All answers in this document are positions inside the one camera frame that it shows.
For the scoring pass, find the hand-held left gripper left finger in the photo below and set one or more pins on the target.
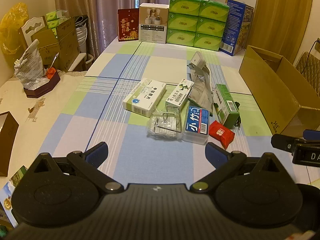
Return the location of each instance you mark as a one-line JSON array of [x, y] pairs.
[[97, 153]]

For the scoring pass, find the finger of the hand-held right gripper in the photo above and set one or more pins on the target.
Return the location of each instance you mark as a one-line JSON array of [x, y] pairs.
[[312, 134], [282, 142]]

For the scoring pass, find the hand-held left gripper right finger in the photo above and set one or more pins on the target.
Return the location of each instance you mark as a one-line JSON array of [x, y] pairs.
[[214, 153]]

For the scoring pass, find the red snack packet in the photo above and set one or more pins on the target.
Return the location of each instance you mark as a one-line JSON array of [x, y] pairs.
[[221, 133]]

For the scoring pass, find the blue-label clear plastic box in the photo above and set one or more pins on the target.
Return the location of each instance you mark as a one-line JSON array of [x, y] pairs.
[[196, 125]]

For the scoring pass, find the green product box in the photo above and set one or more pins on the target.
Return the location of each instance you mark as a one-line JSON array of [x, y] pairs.
[[225, 105]]

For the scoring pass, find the metal hex key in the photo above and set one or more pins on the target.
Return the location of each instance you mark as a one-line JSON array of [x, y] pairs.
[[166, 127]]

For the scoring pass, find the cardboard box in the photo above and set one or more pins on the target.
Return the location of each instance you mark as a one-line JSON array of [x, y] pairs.
[[272, 87]]

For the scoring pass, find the clear plastic bag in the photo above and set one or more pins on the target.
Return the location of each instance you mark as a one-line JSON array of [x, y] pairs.
[[160, 130]]

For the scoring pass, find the white leaf-print box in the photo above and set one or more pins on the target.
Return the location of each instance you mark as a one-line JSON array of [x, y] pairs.
[[181, 92]]

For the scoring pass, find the silver foil bag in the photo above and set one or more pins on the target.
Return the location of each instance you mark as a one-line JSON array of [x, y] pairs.
[[200, 85]]

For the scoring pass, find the white and blue medicine box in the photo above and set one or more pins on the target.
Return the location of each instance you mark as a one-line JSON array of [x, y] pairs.
[[145, 96]]

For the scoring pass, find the checked cloth desktop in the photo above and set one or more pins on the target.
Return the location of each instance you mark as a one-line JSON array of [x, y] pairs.
[[120, 140]]

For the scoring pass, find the quilted beige chair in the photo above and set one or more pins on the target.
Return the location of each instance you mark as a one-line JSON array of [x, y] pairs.
[[310, 67]]

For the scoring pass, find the beige printed tablecloth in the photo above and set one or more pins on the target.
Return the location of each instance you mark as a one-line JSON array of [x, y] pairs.
[[37, 110]]

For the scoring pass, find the dark red wooden box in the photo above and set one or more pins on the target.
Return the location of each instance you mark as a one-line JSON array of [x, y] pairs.
[[42, 87]]

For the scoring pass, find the brown paper box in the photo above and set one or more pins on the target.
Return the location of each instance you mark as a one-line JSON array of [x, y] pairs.
[[7, 145]]

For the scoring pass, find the orange-red figurine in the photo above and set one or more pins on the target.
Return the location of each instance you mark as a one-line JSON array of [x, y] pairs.
[[50, 73]]

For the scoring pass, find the white furniture panel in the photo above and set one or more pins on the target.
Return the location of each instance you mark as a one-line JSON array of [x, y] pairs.
[[81, 61]]

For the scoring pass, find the picture booklet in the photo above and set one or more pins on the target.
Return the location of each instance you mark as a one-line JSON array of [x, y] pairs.
[[12, 192]]

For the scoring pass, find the thin metal utensil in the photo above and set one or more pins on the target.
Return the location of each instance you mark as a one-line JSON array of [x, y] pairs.
[[55, 60]]

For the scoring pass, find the white printed plastic bag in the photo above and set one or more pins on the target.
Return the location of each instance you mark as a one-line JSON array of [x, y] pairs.
[[28, 65]]

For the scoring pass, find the brown storage carton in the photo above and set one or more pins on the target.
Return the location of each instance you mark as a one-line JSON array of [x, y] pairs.
[[47, 47], [68, 42]]

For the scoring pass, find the stacked metal buckets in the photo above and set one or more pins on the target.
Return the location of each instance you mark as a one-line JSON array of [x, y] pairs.
[[82, 33]]

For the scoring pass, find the blue printed carton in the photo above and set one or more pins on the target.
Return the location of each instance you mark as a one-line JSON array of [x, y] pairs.
[[233, 30]]

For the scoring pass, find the golden curtain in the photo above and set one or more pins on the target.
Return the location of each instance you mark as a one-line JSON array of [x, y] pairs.
[[280, 12]]

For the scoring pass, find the dark red gift box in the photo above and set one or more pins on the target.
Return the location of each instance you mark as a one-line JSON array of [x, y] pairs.
[[128, 25]]

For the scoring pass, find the stack of green tissue packs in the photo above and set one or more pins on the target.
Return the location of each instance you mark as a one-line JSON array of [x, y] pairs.
[[195, 20]]

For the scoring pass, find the white carved chair back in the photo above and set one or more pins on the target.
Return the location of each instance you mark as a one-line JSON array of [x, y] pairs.
[[33, 27]]

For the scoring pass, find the pile of small green packs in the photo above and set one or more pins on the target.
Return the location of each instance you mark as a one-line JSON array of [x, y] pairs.
[[56, 17]]

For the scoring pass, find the white product-photo box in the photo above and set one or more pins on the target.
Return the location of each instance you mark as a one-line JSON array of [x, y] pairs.
[[153, 22]]

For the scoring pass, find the mauve curtain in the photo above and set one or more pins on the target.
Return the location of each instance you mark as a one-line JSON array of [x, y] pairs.
[[100, 5]]

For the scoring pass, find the yellow plastic bag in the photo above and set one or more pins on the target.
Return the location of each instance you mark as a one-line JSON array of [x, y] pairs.
[[11, 30]]

